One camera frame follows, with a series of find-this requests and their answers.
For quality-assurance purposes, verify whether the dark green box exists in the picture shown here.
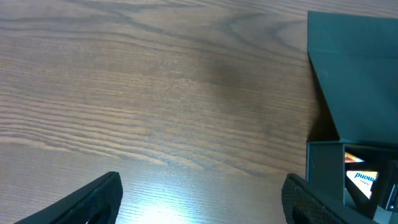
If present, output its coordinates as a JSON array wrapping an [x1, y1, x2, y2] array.
[[304, 11, 397, 223]]

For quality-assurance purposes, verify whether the small yellow snack packet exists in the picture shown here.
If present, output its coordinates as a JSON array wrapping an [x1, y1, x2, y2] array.
[[346, 169, 379, 200]]

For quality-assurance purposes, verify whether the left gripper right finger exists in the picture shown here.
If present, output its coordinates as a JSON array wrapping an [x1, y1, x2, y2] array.
[[281, 174, 376, 224]]

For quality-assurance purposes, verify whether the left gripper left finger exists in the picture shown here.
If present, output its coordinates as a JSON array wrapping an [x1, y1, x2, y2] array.
[[16, 172, 123, 224]]

